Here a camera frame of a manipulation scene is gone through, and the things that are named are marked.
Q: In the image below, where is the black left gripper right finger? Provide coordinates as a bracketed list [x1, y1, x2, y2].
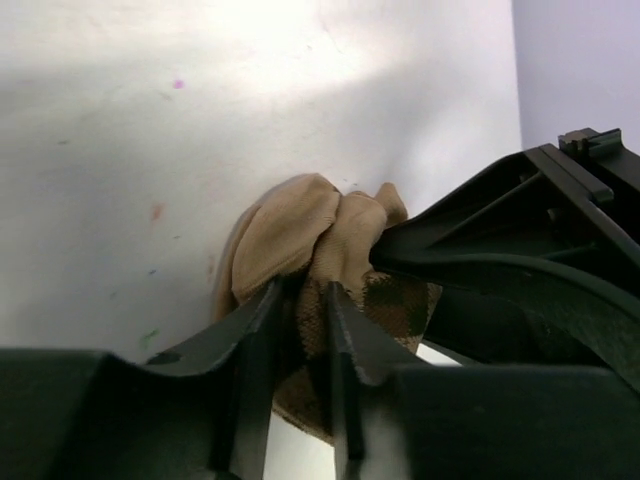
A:
[326, 283, 639, 479]

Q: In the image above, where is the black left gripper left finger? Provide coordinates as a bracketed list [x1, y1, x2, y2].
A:
[1, 279, 283, 479]

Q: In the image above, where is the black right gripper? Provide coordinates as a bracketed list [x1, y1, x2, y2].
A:
[371, 129, 639, 385]

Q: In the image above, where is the brown argyle sock pair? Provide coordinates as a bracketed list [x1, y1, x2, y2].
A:
[212, 173, 442, 443]

